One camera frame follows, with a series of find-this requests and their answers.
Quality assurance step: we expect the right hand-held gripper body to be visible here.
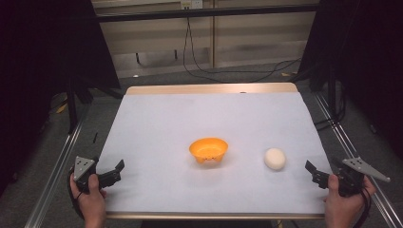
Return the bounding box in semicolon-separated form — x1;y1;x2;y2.
332;156;392;198

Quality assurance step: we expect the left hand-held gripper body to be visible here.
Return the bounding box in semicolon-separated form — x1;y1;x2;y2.
72;156;104;195

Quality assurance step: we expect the white round bun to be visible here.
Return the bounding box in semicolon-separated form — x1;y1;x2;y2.
263;147;287;171

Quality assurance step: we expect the orange plastic bowl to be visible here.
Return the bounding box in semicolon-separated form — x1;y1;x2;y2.
188;137;229;164

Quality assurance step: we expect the person's left hand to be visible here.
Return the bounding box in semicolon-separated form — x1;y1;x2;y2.
69;173;107;228

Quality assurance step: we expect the person's right hand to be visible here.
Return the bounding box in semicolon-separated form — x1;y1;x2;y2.
322;173;378;228

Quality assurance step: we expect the black metal stand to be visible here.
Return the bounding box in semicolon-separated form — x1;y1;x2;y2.
66;77;93;135

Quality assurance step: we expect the white table mat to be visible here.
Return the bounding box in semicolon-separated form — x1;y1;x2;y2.
96;91;333;215

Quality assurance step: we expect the black curtain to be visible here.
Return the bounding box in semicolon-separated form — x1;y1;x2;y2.
0;0;122;194
297;0;403;161

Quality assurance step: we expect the black horizontal bar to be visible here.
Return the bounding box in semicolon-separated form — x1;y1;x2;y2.
94;3;321;24

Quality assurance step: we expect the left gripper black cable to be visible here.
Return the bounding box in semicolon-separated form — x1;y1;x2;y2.
67;166;86;220

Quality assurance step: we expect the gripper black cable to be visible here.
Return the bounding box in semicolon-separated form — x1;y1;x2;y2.
67;166;86;220
352;186;373;228

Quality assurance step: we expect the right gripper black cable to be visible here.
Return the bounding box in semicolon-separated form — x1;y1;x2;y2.
352;186;373;228

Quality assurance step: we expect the metal floor rail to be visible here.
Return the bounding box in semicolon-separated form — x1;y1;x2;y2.
24;117;86;228
313;92;403;228

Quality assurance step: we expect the black wall cable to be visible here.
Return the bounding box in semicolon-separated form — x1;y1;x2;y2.
182;16;302;85

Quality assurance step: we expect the white wall outlet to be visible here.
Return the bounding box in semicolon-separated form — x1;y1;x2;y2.
180;0;204;10

